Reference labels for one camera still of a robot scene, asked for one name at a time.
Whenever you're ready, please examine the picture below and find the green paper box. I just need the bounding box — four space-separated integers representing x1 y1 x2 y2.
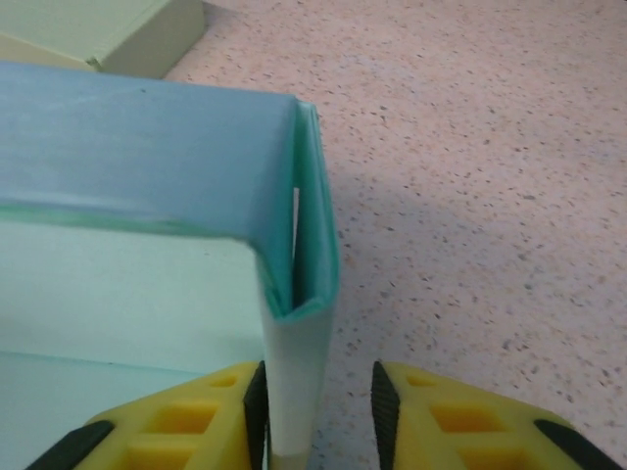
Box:
0 0 206 79

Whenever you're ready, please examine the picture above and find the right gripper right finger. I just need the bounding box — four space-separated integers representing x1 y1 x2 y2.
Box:
370 360 627 470

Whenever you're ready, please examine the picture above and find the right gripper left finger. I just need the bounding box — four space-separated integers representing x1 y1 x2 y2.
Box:
26 360 270 470

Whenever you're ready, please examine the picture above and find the light blue paper box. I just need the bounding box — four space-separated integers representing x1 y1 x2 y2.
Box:
0 59 342 470

